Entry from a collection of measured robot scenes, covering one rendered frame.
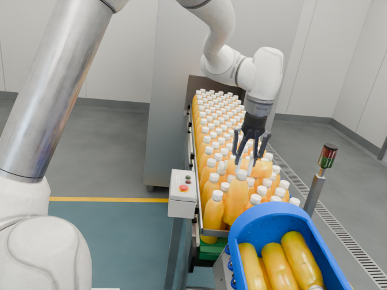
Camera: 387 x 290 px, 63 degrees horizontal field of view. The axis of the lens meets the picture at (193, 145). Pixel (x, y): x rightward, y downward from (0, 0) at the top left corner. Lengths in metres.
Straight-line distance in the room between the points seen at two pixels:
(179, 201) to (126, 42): 4.04
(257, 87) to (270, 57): 0.10
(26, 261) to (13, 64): 4.92
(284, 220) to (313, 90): 5.07
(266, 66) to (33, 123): 0.66
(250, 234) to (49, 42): 0.80
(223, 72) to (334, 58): 5.10
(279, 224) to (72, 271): 0.70
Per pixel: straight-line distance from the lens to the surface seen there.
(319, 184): 1.60
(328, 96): 6.24
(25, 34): 5.24
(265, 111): 1.04
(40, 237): 0.57
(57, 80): 0.64
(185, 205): 1.21
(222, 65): 1.03
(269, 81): 1.00
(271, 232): 1.09
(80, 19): 0.65
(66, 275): 0.56
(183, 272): 1.81
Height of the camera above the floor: 1.76
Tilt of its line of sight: 24 degrees down
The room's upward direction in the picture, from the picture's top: 9 degrees clockwise
